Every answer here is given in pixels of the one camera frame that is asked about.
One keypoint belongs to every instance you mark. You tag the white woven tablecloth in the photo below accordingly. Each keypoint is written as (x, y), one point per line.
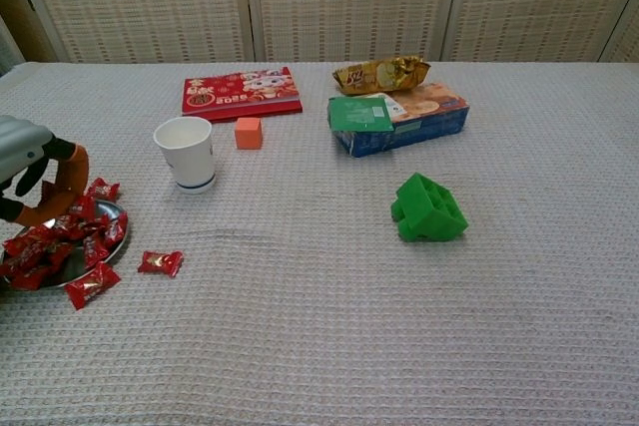
(319, 321)

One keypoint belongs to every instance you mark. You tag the green building block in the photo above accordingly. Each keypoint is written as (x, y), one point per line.
(429, 211)

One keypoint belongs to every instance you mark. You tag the round metal plate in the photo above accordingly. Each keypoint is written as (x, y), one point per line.
(75, 269)

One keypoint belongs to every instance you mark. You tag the woven folding screen panel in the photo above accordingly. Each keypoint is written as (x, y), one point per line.
(630, 42)
(349, 2)
(539, 2)
(140, 2)

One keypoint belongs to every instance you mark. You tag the orange cube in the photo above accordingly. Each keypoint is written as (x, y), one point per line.
(248, 134)

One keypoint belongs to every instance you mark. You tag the left robot hand silver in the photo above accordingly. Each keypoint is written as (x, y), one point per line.
(25, 146)

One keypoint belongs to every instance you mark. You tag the gold snack bag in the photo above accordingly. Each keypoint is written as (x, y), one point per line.
(379, 76)

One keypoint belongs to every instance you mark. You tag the blue biscuit box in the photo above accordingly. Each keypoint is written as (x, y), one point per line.
(429, 117)

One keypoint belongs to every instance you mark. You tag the brown folding screen panel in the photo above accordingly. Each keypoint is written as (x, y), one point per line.
(20, 22)

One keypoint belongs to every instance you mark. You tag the red desk calendar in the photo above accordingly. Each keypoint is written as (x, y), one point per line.
(234, 92)

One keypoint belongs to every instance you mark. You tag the white paper cup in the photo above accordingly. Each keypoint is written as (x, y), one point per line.
(192, 166)

